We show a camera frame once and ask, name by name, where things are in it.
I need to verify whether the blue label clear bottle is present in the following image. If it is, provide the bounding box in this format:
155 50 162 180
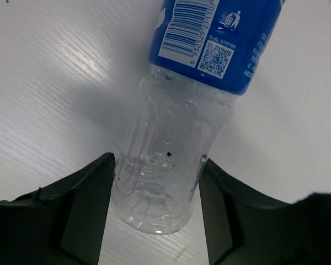
111 1 284 235

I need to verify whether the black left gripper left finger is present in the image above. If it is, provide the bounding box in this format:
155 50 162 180
0 152 115 264

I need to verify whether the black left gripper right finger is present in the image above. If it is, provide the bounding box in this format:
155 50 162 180
199 160 331 264

